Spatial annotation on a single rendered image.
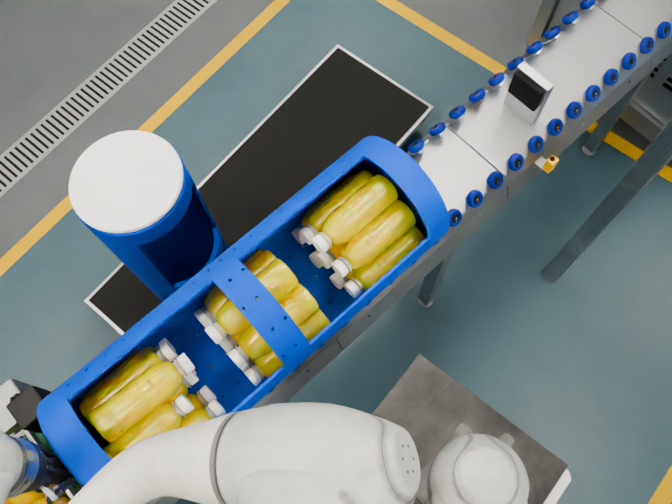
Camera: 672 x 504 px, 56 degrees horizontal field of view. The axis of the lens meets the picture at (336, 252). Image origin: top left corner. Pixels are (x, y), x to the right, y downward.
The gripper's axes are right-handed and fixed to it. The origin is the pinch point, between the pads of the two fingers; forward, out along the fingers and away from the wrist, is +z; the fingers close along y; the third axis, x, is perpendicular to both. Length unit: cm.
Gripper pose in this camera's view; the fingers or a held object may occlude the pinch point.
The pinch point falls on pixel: (68, 472)
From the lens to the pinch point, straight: 132.2
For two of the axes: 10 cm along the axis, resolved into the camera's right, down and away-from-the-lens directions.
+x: 7.4, -6.3, 2.2
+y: 6.7, 6.8, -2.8
